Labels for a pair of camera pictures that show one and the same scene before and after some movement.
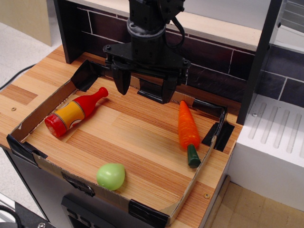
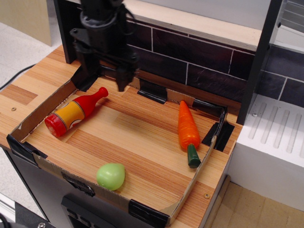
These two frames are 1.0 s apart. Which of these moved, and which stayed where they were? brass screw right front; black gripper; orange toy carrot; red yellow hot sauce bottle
Moved: black gripper
Stayed: brass screw right front; orange toy carrot; red yellow hot sauce bottle
